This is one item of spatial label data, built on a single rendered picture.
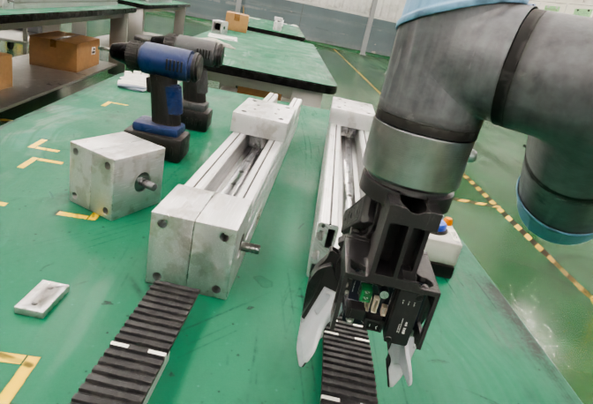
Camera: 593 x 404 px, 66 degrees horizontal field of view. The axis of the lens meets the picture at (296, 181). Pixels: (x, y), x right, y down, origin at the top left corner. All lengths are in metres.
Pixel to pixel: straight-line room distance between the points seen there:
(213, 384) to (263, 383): 0.05
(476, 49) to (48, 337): 0.45
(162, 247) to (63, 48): 3.93
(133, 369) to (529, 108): 0.36
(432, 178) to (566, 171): 0.08
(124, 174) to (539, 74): 0.55
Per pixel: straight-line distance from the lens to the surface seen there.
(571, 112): 0.30
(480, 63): 0.30
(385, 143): 0.33
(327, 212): 0.63
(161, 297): 0.51
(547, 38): 0.30
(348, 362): 0.48
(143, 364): 0.44
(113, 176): 0.69
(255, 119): 0.90
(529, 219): 0.44
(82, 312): 0.55
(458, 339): 0.63
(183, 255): 0.55
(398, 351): 0.46
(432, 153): 0.32
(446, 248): 0.72
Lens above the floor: 1.12
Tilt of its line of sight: 21 degrees down
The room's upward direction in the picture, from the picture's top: 12 degrees clockwise
